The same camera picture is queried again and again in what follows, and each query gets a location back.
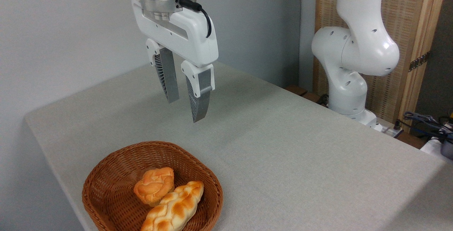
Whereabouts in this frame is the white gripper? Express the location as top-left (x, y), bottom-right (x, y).
top-left (127, 0), bottom-right (219, 123)

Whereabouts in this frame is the round golden bread roll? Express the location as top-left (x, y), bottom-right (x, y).
top-left (133, 167), bottom-right (175, 207)

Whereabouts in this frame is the braided long bread loaf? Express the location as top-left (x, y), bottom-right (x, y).
top-left (141, 181), bottom-right (205, 231)

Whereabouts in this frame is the brown wicker basket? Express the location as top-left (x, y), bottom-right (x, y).
top-left (82, 141), bottom-right (224, 231)

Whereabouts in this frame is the brown wooden board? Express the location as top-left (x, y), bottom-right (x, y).
top-left (285, 85), bottom-right (308, 97)

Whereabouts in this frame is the grey tablecloth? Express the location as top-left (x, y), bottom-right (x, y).
top-left (24, 56), bottom-right (453, 231)

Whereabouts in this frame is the wooden woven folding screen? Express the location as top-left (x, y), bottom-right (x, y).
top-left (313, 0), bottom-right (449, 132)

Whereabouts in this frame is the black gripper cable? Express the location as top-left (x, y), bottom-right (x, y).
top-left (179, 0), bottom-right (212, 39)

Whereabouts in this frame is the blue grey cable bundle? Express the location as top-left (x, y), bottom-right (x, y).
top-left (403, 111), bottom-right (453, 136)

